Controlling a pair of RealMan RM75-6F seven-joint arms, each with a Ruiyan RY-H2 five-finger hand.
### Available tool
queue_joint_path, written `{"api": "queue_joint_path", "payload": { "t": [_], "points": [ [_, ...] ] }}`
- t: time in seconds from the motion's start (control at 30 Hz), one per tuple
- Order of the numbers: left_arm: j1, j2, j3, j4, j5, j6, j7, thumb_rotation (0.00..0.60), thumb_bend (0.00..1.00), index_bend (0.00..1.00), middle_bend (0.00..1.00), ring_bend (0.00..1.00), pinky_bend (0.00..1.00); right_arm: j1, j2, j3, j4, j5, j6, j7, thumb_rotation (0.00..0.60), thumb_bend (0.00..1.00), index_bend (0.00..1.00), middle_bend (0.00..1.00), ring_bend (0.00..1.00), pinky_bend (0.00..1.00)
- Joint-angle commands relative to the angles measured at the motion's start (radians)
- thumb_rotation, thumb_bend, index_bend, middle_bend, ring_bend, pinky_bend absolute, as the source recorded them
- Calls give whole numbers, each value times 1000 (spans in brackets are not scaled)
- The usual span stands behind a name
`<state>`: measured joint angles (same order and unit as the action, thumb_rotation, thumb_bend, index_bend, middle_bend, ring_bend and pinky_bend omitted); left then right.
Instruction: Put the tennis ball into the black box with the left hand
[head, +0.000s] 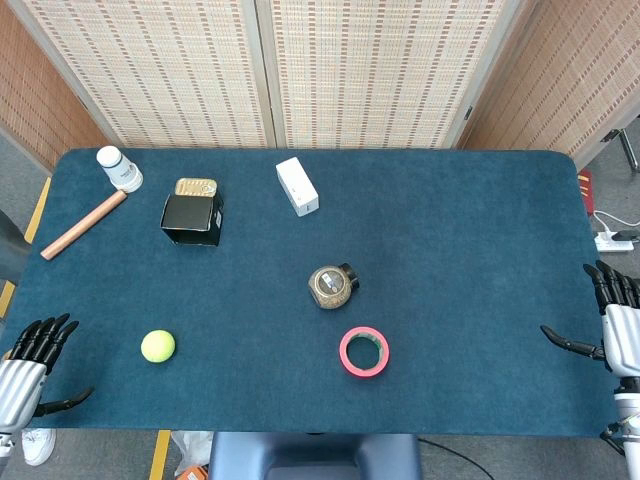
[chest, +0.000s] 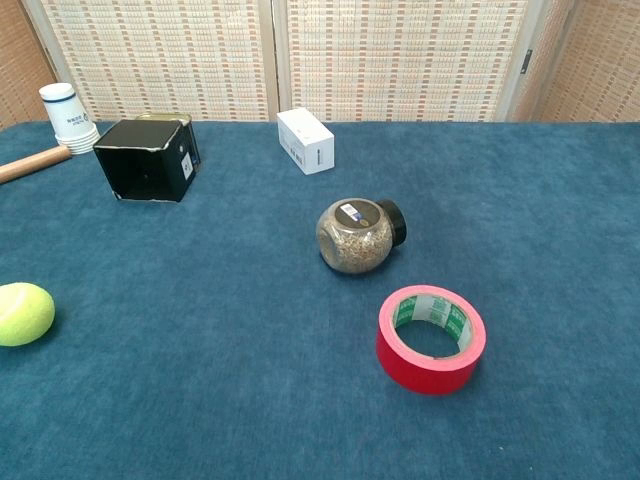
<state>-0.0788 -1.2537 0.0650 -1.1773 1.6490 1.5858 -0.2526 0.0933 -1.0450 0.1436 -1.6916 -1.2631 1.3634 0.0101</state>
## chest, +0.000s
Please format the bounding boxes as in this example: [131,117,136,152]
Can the yellow tennis ball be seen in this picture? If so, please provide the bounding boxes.
[0,282,56,348]

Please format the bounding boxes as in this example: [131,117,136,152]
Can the white cardboard box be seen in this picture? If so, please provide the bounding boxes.
[276,107,336,176]

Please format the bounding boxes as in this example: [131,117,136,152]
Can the black cardboard box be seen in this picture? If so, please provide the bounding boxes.
[92,118,197,204]

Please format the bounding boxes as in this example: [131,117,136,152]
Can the glass jar with black lid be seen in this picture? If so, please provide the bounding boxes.
[314,197,409,276]

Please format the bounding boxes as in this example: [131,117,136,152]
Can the blue table cloth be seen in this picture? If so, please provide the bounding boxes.
[0,119,640,480]

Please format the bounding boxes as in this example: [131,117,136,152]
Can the red tape roll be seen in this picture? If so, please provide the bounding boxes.
[375,284,488,397]

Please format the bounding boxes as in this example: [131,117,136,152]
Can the bamboo folding screen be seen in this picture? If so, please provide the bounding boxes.
[0,0,640,132]

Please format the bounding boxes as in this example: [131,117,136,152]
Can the stack of white paper cups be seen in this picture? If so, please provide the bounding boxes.
[38,82,102,156]

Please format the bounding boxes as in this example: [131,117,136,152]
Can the wooden rolling pin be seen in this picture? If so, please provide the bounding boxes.
[0,145,74,185]

